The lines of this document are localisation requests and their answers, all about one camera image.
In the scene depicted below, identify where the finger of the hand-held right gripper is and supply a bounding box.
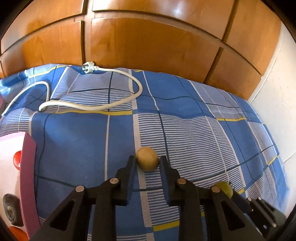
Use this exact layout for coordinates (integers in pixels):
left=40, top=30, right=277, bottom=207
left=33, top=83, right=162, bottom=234
left=231, top=191, right=253, bottom=217

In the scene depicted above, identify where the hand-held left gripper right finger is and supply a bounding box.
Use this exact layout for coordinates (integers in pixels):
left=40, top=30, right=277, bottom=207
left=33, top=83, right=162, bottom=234
left=159, top=156, right=266, bottom=241

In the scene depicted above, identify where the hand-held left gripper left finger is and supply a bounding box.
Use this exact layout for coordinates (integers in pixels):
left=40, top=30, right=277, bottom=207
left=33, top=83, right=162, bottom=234
left=30, top=155, right=137, bottom=241

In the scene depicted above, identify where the green apple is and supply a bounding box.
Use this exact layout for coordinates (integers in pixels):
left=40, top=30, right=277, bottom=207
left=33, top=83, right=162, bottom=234
left=214, top=181, right=234, bottom=199

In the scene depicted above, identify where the beige round fruit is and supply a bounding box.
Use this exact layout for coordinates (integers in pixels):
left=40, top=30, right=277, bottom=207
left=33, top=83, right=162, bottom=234
left=135, top=147, right=160, bottom=172

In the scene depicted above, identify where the pink rimmed white tray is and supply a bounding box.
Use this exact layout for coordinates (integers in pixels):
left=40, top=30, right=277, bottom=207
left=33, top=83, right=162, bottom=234
left=0, top=132, right=42, bottom=239

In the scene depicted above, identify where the blue plaid bedsheet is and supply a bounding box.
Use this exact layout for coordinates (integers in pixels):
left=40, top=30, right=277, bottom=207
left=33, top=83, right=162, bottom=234
left=0, top=64, right=289, bottom=241

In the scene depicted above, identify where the small red fruit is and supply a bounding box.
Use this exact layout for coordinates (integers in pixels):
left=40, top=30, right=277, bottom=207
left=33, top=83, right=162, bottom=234
left=13, top=150, right=23, bottom=169

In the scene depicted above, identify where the dark brown fruit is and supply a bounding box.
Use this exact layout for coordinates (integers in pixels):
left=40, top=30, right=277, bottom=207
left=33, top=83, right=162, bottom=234
left=2, top=193, right=24, bottom=227

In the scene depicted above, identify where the orange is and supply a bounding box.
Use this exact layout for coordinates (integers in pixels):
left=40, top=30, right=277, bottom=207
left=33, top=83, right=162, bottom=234
left=9, top=226, right=29, bottom=241

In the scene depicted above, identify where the white power cable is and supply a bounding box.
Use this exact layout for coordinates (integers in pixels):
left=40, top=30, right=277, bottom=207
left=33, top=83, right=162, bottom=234
left=1, top=61, right=143, bottom=116

